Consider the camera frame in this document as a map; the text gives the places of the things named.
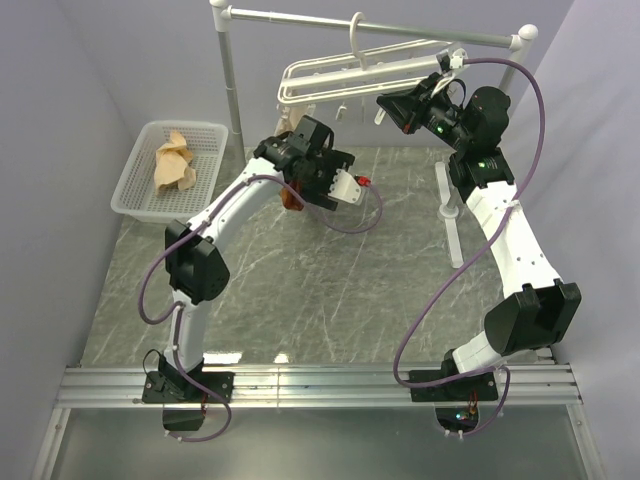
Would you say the beige underwear hanging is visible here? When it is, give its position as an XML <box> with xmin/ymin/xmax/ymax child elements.
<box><xmin>274</xmin><ymin>104</ymin><xmax>316</xmax><ymax>136</ymax></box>

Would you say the white plastic basket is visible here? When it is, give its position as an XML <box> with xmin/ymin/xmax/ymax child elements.
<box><xmin>111</xmin><ymin>120</ymin><xmax>228</xmax><ymax>223</ymax></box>

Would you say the white drying rack stand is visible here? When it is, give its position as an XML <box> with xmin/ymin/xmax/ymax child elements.
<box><xmin>208</xmin><ymin>0</ymin><xmax>539</xmax><ymax>271</ymax></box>

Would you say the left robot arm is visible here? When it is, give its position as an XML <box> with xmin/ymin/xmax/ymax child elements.
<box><xmin>142</xmin><ymin>116</ymin><xmax>362</xmax><ymax>403</ymax></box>

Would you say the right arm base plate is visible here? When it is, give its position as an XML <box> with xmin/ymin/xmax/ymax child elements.
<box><xmin>410</xmin><ymin>373</ymin><xmax>499</xmax><ymax>403</ymax></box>

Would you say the aluminium mounting rail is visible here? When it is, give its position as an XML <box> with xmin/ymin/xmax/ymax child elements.
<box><xmin>54</xmin><ymin>364</ymin><xmax>582</xmax><ymax>409</ymax></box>

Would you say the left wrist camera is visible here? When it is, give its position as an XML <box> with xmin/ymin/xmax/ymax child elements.
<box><xmin>328</xmin><ymin>169</ymin><xmax>371</xmax><ymax>205</ymax></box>

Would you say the orange underwear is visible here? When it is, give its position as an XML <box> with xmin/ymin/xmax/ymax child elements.
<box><xmin>280</xmin><ymin>181</ymin><xmax>304</xmax><ymax>211</ymax></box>

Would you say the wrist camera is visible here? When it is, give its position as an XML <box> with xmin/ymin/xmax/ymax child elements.
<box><xmin>435</xmin><ymin>48</ymin><xmax>468</xmax><ymax>93</ymax></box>
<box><xmin>328</xmin><ymin>169</ymin><xmax>371</xmax><ymax>205</ymax></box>

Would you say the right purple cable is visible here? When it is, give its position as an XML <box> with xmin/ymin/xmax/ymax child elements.
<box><xmin>392</xmin><ymin>57</ymin><xmax>546</xmax><ymax>439</ymax></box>

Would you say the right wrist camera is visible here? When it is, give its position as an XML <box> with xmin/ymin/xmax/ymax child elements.
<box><xmin>435</xmin><ymin>48</ymin><xmax>468</xmax><ymax>93</ymax></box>

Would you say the white clip hanger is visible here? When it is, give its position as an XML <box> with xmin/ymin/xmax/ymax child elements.
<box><xmin>277</xmin><ymin>12</ymin><xmax>464</xmax><ymax>120</ymax></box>

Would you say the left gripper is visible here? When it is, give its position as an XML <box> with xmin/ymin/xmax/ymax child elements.
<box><xmin>300</xmin><ymin>150</ymin><xmax>356</xmax><ymax>211</ymax></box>

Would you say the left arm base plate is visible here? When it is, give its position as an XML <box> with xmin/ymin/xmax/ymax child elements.
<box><xmin>141</xmin><ymin>371</ymin><xmax>234</xmax><ymax>404</ymax></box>

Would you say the beige underwear in basket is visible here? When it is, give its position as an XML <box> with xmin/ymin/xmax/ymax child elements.
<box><xmin>154</xmin><ymin>130</ymin><xmax>197</xmax><ymax>195</ymax></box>

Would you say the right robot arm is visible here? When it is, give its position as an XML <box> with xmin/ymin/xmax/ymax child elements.
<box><xmin>377</xmin><ymin>74</ymin><xmax>582</xmax><ymax>400</ymax></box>

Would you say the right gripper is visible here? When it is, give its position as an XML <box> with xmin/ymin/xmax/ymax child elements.
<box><xmin>376</xmin><ymin>74</ymin><xmax>471</xmax><ymax>154</ymax></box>

